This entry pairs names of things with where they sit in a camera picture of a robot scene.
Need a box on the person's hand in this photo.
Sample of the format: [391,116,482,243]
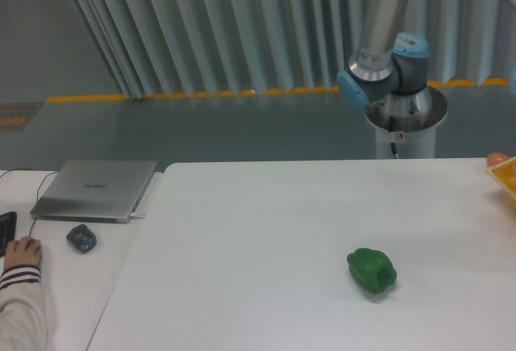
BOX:
[3,236,42,270]

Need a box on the white striped sleeve forearm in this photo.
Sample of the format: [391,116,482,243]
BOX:
[1,265,47,350]

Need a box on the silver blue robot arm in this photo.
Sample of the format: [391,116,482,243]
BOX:
[336,0,498,109]

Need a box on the green bell pepper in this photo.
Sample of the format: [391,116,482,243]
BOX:
[346,248,397,295]

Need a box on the black keyboard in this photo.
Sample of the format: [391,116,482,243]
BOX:
[0,211,17,257]

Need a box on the silver closed laptop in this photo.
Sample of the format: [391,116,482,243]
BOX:
[31,160,156,224]

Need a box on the brown floor mat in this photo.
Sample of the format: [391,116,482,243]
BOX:
[0,102,43,132]

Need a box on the grey folding partition curtain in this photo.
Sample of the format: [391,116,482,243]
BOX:
[73,0,515,98]

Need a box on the orange fruit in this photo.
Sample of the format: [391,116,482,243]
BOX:
[486,153,509,167]

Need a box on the yellow basket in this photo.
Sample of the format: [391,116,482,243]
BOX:
[486,157,516,200]

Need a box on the black mouse cable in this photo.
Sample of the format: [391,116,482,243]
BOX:
[0,167,60,240]

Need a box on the black pedestal cable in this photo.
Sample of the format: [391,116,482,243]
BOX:
[388,115,401,160]

